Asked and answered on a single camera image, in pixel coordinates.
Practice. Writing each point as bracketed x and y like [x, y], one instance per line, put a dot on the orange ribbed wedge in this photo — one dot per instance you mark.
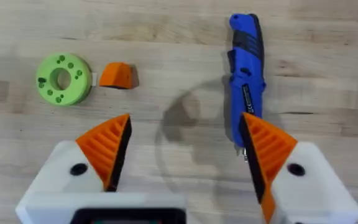
[117, 75]

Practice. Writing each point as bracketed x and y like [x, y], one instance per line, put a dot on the blue electric screwdriver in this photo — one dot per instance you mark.
[247, 74]

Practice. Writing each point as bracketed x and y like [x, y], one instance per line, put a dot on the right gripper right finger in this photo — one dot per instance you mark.
[278, 161]

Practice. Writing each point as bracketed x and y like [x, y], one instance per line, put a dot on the green disc with holes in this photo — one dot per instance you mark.
[63, 79]

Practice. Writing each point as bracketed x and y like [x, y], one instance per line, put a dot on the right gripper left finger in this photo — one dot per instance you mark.
[102, 152]

